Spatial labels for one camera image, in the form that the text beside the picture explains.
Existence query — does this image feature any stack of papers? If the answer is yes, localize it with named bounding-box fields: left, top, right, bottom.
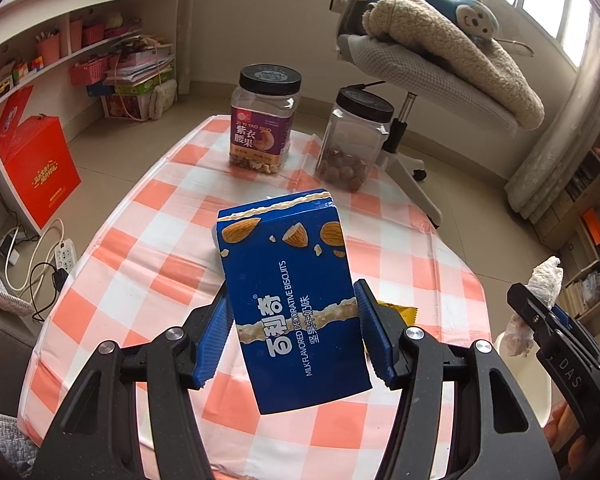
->
left=102, top=35, right=176, bottom=86

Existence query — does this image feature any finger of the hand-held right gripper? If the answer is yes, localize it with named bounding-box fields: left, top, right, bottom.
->
left=506, top=282, right=578, bottom=348

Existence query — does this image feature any orange white checked tablecloth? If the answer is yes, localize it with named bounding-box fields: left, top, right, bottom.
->
left=17, top=115, right=494, bottom=480

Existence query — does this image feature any orange box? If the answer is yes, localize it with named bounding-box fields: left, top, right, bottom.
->
left=580, top=207, right=600, bottom=244

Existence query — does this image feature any twisted white tissue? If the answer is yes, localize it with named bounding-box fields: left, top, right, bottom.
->
left=505, top=256, right=564, bottom=359

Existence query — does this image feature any blue monkey plush toy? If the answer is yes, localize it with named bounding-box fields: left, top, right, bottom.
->
left=352, top=0, right=501, bottom=44

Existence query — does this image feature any person's right hand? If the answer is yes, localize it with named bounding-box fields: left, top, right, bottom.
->
left=544, top=401, right=582, bottom=462

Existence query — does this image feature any black cable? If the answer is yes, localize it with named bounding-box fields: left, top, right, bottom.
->
left=30, top=260, right=69, bottom=324

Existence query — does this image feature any beige curtain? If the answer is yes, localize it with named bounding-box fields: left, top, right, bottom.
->
left=502, top=10, right=600, bottom=222

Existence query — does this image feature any white power strip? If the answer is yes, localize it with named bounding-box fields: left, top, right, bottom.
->
left=54, top=240, right=77, bottom=274

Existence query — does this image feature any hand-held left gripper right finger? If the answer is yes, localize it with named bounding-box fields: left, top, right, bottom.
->
left=354, top=279, right=556, bottom=480

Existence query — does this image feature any purple label nut jar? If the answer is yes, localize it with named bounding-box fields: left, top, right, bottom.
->
left=229, top=62, right=301, bottom=176

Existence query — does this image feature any wooden shelf unit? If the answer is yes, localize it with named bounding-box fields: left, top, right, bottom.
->
left=532, top=115, right=600, bottom=337

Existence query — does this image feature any white trash bin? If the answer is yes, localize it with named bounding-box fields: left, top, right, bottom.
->
left=495, top=332, right=567, bottom=432

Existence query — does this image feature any white fabric bag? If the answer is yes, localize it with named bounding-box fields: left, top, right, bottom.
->
left=147, top=80, right=179, bottom=119

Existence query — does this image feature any large window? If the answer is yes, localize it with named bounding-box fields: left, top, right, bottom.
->
left=520, top=0, right=597, bottom=69

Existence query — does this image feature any clear plastic nut jar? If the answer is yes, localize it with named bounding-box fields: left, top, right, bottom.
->
left=314, top=87, right=396, bottom=194

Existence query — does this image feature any grey woven seat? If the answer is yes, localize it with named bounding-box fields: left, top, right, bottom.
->
left=0, top=247, right=36, bottom=317

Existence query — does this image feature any white cable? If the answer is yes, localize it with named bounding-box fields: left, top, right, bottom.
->
left=5, top=217, right=67, bottom=297

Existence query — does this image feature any pink storage basket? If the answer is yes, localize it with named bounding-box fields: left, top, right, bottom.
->
left=69, top=56, right=110, bottom=86

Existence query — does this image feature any red gift box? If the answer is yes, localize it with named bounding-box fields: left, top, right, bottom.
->
left=0, top=85, right=84, bottom=235

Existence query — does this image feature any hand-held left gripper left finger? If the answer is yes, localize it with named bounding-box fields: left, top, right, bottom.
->
left=37, top=292, right=237, bottom=480

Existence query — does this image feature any pink pen holder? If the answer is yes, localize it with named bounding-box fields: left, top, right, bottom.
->
left=35, top=35, right=61, bottom=64

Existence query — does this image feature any beige fleece blanket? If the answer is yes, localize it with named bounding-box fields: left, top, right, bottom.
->
left=362, top=0, right=545, bottom=131

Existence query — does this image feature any white power adapter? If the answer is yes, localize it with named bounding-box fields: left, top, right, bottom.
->
left=0, top=235, right=21, bottom=266

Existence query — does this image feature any blue biscuit box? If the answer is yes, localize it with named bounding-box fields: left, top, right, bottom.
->
left=215, top=189, right=374, bottom=416

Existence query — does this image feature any yellow snack wrapper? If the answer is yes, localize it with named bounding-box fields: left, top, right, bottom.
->
left=375, top=300, right=419, bottom=327

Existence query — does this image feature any grey office chair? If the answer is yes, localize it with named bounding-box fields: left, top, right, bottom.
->
left=327, top=0, right=546, bottom=232

